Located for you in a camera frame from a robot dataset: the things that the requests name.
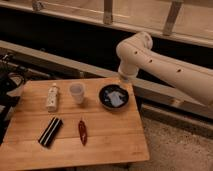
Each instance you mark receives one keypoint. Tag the dried red chili pepper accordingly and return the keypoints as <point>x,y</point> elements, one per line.
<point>82,132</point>

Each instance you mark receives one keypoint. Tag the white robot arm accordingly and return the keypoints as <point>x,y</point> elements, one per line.
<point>135,53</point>

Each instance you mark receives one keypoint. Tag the white ceramic cup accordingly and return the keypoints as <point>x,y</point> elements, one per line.
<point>77,92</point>

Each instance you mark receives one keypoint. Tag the black bowl with cloth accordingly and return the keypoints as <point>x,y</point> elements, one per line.
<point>113,96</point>

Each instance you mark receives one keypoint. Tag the wooden table board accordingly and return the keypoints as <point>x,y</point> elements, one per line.
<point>113,135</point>

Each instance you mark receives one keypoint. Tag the small white bottle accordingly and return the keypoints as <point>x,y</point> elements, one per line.
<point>52,98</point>

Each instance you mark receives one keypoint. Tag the black striped rectangular block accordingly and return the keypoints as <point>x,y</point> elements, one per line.
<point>50,132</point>

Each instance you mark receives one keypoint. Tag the metal window frame rail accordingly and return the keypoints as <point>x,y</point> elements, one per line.
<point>187,21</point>

